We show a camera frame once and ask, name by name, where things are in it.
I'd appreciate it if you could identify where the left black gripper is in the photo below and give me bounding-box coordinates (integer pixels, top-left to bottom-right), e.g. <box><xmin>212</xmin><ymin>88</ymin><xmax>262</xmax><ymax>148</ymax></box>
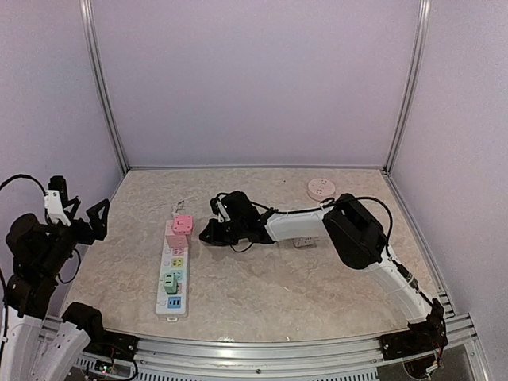
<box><xmin>40</xmin><ymin>198</ymin><xmax>109</xmax><ymax>279</ymax></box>

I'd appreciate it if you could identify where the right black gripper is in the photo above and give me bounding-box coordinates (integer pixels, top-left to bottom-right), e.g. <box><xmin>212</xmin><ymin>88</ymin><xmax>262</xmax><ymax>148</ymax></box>
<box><xmin>198</xmin><ymin>219</ymin><xmax>244</xmax><ymax>247</ymax></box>

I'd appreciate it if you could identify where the pink plug adapter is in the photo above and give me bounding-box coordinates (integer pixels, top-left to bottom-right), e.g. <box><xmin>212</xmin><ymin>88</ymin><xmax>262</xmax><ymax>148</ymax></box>
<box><xmin>171</xmin><ymin>214</ymin><xmax>194</xmax><ymax>236</ymax></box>

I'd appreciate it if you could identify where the pink cube socket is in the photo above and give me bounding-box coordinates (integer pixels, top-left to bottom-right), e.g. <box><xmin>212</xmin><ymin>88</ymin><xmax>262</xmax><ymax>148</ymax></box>
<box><xmin>165</xmin><ymin>234</ymin><xmax>189</xmax><ymax>249</ymax></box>

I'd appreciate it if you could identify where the white multicolour power strip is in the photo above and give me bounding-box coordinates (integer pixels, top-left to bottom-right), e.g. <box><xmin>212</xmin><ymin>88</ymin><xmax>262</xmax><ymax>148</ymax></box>
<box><xmin>154</xmin><ymin>220</ymin><xmax>192</xmax><ymax>321</ymax></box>

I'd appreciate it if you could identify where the green plug adapter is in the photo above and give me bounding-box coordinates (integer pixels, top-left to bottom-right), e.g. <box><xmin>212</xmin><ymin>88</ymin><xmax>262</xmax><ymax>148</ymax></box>
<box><xmin>162</xmin><ymin>272</ymin><xmax>178</xmax><ymax>295</ymax></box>

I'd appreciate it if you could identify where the white cube socket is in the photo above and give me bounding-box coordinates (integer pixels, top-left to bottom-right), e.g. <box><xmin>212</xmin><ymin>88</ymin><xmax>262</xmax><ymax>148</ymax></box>
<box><xmin>292</xmin><ymin>237</ymin><xmax>318</xmax><ymax>248</ymax></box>

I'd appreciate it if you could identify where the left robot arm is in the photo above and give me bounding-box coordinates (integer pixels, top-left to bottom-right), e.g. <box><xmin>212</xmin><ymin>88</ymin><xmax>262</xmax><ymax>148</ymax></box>
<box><xmin>1</xmin><ymin>190</ymin><xmax>111</xmax><ymax>380</ymax></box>

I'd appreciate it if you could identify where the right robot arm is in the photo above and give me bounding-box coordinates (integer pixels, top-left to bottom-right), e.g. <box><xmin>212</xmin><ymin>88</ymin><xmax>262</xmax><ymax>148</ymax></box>
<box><xmin>199</xmin><ymin>190</ymin><xmax>448</xmax><ymax>356</ymax></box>

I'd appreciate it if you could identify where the pink round socket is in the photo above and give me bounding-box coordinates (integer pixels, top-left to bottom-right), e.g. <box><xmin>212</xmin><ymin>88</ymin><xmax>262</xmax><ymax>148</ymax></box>
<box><xmin>306</xmin><ymin>178</ymin><xmax>336</xmax><ymax>202</ymax></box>

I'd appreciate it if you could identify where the small circuit board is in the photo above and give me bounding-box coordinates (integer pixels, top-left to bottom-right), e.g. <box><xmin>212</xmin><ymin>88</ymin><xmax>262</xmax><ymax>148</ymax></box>
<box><xmin>94</xmin><ymin>360</ymin><xmax>114</xmax><ymax>375</ymax></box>

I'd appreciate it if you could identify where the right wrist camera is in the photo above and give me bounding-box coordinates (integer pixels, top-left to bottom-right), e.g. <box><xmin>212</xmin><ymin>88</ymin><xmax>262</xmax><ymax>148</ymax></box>
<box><xmin>210</xmin><ymin>192</ymin><xmax>231</xmax><ymax>222</ymax></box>

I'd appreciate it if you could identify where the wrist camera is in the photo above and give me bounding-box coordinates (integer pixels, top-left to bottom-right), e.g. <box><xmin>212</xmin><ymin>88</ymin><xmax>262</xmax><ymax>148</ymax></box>
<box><xmin>44</xmin><ymin>175</ymin><xmax>71</xmax><ymax>226</ymax></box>
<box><xmin>210</xmin><ymin>192</ymin><xmax>231</xmax><ymax>222</ymax></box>

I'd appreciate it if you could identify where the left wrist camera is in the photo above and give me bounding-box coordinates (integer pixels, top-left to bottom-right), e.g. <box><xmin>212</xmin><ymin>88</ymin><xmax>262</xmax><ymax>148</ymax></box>
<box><xmin>44</xmin><ymin>175</ymin><xmax>71</xmax><ymax>226</ymax></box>

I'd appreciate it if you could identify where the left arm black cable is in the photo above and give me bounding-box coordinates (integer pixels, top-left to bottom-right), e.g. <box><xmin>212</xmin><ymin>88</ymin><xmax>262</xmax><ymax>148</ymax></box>
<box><xmin>0</xmin><ymin>173</ymin><xmax>48</xmax><ymax>199</ymax></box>

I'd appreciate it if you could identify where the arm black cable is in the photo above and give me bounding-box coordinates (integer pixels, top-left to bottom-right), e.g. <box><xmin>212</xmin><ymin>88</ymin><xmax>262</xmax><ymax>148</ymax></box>
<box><xmin>249</xmin><ymin>195</ymin><xmax>394</xmax><ymax>255</ymax></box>
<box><xmin>0</xmin><ymin>173</ymin><xmax>48</xmax><ymax>199</ymax></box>

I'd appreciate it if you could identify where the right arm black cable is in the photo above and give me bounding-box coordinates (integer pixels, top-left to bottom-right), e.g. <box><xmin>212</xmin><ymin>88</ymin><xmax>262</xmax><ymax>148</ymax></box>
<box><xmin>249</xmin><ymin>195</ymin><xmax>394</xmax><ymax>255</ymax></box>

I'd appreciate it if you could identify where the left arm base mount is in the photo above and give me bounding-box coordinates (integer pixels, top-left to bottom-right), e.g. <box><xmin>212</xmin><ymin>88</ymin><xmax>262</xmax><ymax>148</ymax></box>
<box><xmin>83</xmin><ymin>331</ymin><xmax>140</xmax><ymax>361</ymax></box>

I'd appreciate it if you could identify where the left aluminium frame post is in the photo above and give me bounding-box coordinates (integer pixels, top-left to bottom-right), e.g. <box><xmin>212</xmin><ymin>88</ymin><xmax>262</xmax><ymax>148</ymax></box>
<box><xmin>79</xmin><ymin>0</ymin><xmax>130</xmax><ymax>176</ymax></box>

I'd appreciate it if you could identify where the aluminium frame post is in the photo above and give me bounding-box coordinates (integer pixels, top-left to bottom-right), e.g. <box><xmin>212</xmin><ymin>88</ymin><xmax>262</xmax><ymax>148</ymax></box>
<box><xmin>79</xmin><ymin>0</ymin><xmax>130</xmax><ymax>176</ymax></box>
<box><xmin>383</xmin><ymin>0</ymin><xmax>431</xmax><ymax>177</ymax></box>

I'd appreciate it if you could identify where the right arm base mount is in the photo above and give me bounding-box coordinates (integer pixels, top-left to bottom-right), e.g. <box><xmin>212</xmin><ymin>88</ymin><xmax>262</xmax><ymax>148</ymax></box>
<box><xmin>379</xmin><ymin>330</ymin><xmax>448</xmax><ymax>360</ymax></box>

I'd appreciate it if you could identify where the aluminium front rail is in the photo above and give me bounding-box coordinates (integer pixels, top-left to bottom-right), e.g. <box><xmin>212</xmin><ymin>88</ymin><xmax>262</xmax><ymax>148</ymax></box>
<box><xmin>65</xmin><ymin>315</ymin><xmax>490</xmax><ymax>380</ymax></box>

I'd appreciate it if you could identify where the right aluminium frame post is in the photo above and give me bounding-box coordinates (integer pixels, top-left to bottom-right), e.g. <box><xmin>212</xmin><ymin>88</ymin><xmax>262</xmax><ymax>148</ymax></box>
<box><xmin>383</xmin><ymin>0</ymin><xmax>431</xmax><ymax>177</ymax></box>

